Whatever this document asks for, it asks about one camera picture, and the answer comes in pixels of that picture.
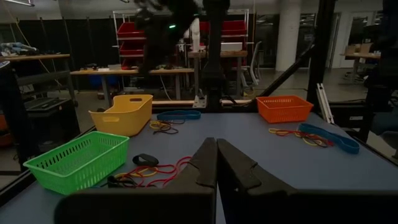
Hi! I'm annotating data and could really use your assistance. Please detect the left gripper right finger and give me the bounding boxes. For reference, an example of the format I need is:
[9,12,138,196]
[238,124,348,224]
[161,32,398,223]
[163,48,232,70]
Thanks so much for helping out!
[216,138,293,195]

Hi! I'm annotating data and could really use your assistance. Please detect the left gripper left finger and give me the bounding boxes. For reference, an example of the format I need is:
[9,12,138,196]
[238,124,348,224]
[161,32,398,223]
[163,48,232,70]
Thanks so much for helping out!
[161,138,218,192]

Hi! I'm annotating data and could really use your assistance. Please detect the thin yellow rubber band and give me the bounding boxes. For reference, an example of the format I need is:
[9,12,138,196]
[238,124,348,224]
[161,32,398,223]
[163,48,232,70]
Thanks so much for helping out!
[294,132,323,147]
[268,127,292,137]
[149,119,171,131]
[114,167,159,179]

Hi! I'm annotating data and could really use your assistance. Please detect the wide blue rubber band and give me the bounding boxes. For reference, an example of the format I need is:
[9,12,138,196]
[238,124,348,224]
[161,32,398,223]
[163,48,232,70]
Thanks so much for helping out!
[156,110,202,122]
[297,123,361,155]

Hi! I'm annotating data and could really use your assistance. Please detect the wide black rubber band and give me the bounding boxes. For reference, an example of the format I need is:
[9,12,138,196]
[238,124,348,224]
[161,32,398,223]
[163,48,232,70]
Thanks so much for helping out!
[132,153,160,167]
[107,175,137,189]

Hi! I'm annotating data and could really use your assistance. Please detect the orange plastic basket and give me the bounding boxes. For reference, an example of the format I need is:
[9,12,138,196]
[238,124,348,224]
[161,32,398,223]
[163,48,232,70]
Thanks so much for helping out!
[256,95,314,124]

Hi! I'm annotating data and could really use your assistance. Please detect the thin red rubber band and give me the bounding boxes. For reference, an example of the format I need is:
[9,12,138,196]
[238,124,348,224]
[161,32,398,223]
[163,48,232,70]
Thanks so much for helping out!
[123,156,193,189]
[276,129,335,147]

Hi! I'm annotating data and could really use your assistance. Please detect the thin dark rubber band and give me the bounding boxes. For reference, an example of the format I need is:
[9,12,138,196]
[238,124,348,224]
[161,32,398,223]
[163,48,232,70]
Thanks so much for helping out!
[303,133,329,149]
[152,119,187,135]

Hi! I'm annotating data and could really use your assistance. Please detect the red storage bin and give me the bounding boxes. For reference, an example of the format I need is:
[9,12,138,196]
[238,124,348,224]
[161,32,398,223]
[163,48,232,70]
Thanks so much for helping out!
[119,42,145,57]
[221,20,248,36]
[117,21,146,39]

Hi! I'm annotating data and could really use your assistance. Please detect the metal shelf rack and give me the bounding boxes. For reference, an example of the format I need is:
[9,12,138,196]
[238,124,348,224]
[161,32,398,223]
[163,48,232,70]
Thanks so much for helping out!
[112,8,250,68]

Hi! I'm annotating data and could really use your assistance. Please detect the long wooden workbench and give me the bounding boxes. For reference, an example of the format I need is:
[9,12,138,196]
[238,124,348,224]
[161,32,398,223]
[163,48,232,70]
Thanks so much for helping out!
[70,67,195,108]

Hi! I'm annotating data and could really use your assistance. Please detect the white box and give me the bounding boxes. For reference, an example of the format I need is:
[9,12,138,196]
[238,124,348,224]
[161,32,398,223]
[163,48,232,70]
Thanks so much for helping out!
[220,42,243,52]

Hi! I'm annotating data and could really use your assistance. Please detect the black curtain partition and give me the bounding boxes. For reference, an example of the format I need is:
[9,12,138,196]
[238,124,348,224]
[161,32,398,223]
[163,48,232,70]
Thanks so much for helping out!
[0,17,119,91]

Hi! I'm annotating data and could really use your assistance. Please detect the yellow plastic basket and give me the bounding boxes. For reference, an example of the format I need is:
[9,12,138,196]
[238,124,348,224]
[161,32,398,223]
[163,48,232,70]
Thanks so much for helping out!
[88,94,154,138]

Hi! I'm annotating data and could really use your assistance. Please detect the small wooden table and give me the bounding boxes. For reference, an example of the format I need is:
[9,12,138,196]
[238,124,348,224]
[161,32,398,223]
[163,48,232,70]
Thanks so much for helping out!
[187,49,249,97]

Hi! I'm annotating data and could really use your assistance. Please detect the white office chair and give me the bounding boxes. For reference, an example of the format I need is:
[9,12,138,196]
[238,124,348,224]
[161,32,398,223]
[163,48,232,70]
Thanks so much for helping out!
[241,40,263,88]

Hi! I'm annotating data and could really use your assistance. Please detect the silver aluminium extrusion bar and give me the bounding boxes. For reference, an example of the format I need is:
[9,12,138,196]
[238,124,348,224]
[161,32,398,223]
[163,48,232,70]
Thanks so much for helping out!
[316,82,335,124]

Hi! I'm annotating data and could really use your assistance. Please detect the wooden side table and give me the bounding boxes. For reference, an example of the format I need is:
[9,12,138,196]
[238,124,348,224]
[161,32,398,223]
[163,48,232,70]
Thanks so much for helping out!
[0,53,78,103]

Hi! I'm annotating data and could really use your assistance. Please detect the black keyboard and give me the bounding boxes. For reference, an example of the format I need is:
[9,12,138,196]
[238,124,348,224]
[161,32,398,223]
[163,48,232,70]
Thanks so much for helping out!
[24,96,68,113]

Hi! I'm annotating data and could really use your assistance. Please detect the green plastic basket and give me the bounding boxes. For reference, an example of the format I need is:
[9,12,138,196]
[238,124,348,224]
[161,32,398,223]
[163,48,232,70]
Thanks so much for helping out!
[23,130,130,196]

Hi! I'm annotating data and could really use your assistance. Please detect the white round pillar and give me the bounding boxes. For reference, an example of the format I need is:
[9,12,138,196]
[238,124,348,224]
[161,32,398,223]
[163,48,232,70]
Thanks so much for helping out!
[275,0,302,72]

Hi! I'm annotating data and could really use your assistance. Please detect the black equipment cart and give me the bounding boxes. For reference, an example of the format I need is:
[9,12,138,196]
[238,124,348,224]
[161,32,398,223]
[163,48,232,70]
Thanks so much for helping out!
[0,60,81,171]

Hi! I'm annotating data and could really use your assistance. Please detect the pale blue device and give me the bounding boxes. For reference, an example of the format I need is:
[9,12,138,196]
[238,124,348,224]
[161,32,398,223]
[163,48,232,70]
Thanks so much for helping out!
[0,42,39,56]

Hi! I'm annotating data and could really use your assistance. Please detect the ceiling light strip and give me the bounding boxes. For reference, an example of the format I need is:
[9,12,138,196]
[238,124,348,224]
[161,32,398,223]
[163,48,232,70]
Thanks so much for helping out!
[4,0,35,7]

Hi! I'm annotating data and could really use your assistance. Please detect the small wooden desk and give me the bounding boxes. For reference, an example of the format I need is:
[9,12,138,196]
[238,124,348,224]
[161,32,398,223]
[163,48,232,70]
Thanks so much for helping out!
[340,52,382,85]

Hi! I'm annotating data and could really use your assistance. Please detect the cardboard box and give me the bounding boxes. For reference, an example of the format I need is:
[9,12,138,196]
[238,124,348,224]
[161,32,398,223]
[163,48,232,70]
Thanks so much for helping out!
[344,42,374,55]

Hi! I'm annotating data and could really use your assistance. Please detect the silver arm base bracket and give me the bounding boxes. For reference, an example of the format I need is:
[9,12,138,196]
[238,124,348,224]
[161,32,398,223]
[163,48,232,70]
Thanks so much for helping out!
[192,95,208,109]

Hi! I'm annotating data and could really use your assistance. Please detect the black diagonal frame brace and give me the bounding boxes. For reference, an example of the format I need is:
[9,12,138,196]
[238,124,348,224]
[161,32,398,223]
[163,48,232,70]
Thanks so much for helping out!
[255,42,315,100]

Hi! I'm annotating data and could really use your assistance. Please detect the black rig frame post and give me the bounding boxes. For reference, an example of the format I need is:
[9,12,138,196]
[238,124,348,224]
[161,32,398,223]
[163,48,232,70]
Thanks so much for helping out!
[306,0,337,106]

